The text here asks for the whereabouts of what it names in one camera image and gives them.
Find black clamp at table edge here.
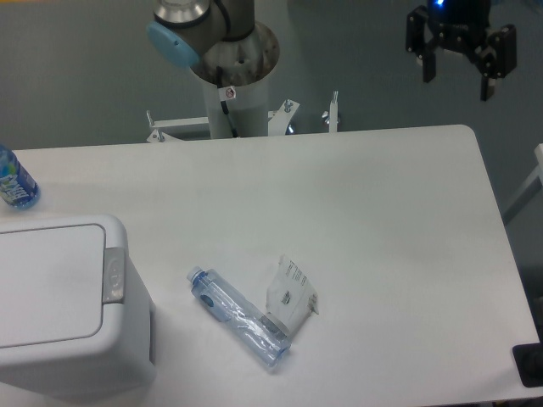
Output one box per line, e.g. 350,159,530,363
512,343,542,388

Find white robot pedestal with brackets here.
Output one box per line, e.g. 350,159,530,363
145,82,343,143

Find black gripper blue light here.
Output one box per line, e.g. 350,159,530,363
405,0,517,101

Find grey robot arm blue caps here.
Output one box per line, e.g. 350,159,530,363
147,1,518,101

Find white push-lid trash can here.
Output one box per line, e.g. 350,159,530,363
1,215,156,399

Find crumpled white plastic bag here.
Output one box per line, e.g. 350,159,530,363
266,254,319,337

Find blue labelled water bottle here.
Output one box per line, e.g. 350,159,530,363
1,145,41,209

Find black cable on pedestal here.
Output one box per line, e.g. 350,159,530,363
215,65,239,139

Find white frame at right edge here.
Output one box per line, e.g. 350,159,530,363
501,143,542,225

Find empty clear plastic bottle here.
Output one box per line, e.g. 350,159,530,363
187,266,292,369

